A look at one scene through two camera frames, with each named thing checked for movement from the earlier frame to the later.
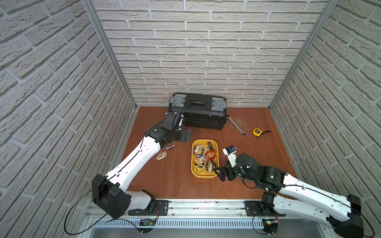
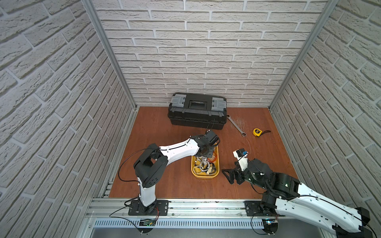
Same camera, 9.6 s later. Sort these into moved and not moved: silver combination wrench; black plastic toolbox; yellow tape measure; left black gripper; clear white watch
Moved: left black gripper; clear white watch
Not moved: black plastic toolbox; silver combination wrench; yellow tape measure
